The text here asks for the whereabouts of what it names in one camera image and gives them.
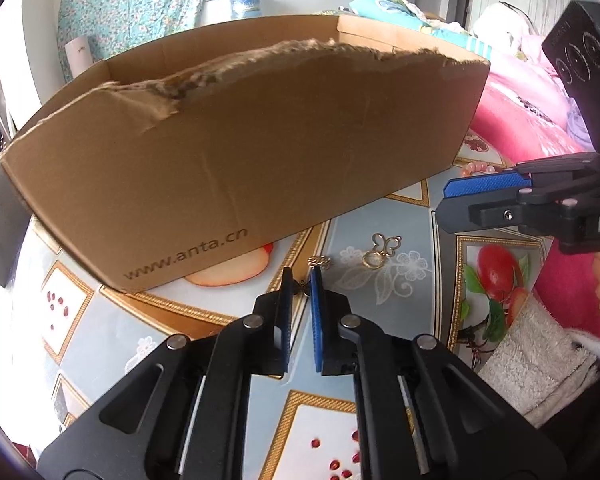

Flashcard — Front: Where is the person's right forearm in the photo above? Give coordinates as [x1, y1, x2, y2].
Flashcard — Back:
[479, 290, 600, 428]

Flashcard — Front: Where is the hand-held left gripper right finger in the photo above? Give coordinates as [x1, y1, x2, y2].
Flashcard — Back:
[309, 266, 567, 480]

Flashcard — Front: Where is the black object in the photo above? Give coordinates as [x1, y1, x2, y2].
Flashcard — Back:
[0, 162, 29, 289]

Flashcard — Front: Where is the teal floral wall cloth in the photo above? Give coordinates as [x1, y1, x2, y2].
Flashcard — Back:
[57, 0, 220, 84]

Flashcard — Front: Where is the blue water jug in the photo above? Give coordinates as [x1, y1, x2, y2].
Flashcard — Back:
[229, 0, 264, 20]

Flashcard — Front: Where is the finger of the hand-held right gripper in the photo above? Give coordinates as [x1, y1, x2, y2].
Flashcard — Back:
[436, 190, 600, 235]
[442, 154, 600, 201]

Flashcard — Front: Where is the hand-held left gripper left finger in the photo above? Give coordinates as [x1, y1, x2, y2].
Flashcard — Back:
[37, 266, 294, 480]

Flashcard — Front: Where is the gold butterfly ring pendant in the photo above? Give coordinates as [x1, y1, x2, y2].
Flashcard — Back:
[361, 233, 405, 270]

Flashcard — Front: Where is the pale pink quilt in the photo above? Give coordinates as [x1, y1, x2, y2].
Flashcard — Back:
[520, 32, 576, 116]

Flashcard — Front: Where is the pink floral blanket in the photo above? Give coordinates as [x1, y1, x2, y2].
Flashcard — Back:
[467, 55, 600, 342]

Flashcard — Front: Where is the pale leaning board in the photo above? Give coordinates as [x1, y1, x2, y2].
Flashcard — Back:
[64, 36, 95, 84]

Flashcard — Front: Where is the fruit print tablecloth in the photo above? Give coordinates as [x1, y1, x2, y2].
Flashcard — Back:
[0, 127, 556, 480]

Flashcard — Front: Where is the brown cardboard box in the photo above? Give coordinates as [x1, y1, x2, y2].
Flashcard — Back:
[0, 14, 492, 295]

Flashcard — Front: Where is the blue striped quilt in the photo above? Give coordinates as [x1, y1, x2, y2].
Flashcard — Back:
[350, 0, 496, 58]

